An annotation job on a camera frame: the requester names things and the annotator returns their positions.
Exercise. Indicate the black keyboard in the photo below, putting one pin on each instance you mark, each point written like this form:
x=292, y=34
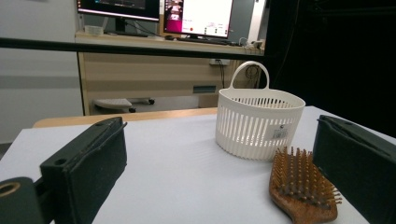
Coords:
x=205, y=40

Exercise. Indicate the office chair base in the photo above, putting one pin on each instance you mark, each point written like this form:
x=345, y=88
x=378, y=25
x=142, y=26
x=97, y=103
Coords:
x=112, y=103

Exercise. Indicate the black metal crossbar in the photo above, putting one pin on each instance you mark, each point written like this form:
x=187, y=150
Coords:
x=124, y=49

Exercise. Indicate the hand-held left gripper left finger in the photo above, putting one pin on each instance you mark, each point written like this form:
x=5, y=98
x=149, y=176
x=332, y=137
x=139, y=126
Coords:
x=90, y=161

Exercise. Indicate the bright computer monitor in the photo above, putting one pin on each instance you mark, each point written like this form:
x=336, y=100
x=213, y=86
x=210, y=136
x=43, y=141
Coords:
x=202, y=15

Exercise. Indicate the wooden hairbrush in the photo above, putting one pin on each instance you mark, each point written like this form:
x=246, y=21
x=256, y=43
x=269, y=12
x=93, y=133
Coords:
x=299, y=214

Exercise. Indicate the small white box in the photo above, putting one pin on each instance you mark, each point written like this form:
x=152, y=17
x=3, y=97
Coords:
x=93, y=30

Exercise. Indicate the white plastic basket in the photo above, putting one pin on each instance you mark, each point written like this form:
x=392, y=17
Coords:
x=249, y=130

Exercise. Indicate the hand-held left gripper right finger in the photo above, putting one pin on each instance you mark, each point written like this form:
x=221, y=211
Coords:
x=358, y=168

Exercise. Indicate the light wooden desk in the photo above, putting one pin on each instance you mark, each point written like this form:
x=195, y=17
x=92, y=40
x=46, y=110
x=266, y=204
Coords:
x=140, y=77

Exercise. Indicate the white power socket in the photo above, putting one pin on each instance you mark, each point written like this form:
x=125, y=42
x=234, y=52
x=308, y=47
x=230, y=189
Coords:
x=218, y=62

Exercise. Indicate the white table cover sheet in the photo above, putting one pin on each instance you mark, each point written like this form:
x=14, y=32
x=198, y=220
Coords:
x=174, y=174

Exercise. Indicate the dark computer monitor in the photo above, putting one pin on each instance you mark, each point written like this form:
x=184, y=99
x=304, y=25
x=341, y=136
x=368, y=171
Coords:
x=124, y=14

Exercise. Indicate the black computer mouse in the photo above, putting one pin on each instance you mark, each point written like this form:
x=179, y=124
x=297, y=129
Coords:
x=169, y=37

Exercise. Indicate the black curtain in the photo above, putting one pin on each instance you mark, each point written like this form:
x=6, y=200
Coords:
x=342, y=62

